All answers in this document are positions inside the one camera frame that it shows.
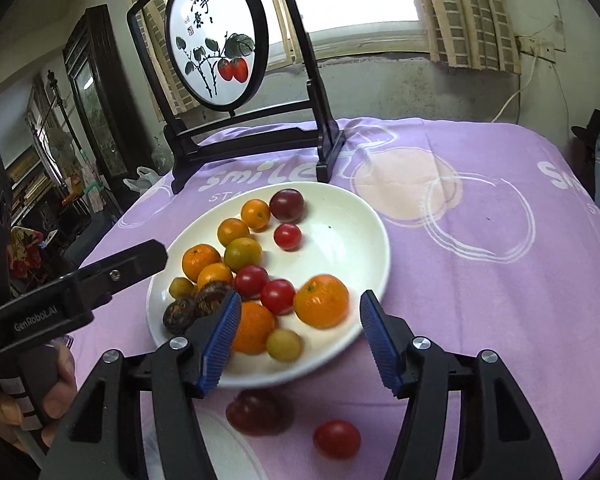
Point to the yellow-brown round fruit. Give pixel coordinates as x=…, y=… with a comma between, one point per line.
x=283, y=345

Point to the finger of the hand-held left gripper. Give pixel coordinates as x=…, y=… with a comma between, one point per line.
x=130, y=262

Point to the small orange mandarin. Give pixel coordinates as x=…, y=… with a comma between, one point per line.
x=255, y=214
x=232, y=232

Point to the cluttered wooden shelf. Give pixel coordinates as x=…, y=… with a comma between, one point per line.
x=35, y=175

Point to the black cabinet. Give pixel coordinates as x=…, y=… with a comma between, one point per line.
x=92, y=100

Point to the beige checked curtain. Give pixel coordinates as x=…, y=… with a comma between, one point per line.
x=152, y=60
x=470, y=15

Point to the small yellow-green fruit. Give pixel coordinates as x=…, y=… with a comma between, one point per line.
x=181, y=287

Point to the yellow-green mandarin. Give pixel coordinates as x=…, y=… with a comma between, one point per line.
x=243, y=254

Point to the floral cloth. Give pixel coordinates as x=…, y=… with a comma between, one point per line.
x=25, y=250

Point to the dark brown round fruit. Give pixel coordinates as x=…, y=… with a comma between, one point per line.
x=212, y=297
x=178, y=316

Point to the white plastic bag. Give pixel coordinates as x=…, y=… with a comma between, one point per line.
x=142, y=177

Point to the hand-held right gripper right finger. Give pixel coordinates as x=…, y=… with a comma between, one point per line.
x=380, y=345

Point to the red cherry tomato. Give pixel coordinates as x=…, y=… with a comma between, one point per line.
x=277, y=296
x=251, y=281
x=337, y=439
x=287, y=236

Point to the dark red tomato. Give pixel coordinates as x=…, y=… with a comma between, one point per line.
x=254, y=411

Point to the large orange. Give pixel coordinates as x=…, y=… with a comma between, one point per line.
x=321, y=301

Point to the white wall socket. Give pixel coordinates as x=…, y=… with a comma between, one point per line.
x=535, y=47

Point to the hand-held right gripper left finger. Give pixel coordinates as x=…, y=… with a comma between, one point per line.
x=222, y=345

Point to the person's left hand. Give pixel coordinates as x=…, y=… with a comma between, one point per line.
x=65, y=390

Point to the purple printed tablecloth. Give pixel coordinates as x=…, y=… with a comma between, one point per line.
x=480, y=310

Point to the round painted screen black stand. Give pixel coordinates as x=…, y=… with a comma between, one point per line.
x=210, y=30

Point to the white round plate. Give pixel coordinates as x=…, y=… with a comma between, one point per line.
x=340, y=250

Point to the black hat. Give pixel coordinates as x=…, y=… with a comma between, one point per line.
x=595, y=127

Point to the dark purple tomato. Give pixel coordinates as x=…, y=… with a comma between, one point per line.
x=286, y=205

